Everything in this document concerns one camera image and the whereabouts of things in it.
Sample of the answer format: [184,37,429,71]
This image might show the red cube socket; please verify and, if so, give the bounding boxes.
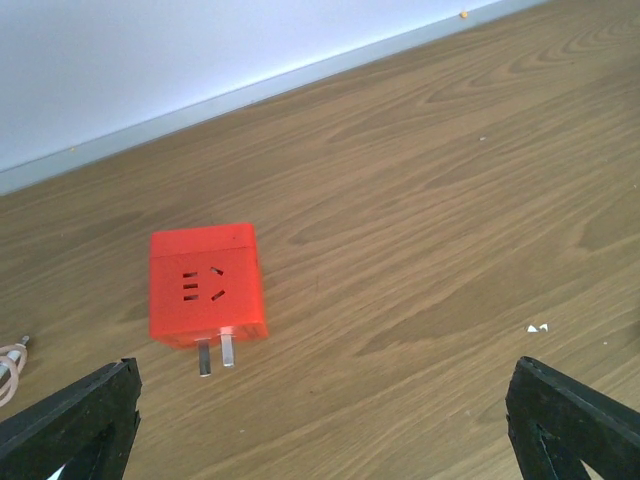
[149,223,268,377]

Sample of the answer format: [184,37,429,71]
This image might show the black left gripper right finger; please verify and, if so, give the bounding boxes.
[505,357,639,479]

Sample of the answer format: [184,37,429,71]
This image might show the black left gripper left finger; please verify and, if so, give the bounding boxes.
[1,358,142,479]

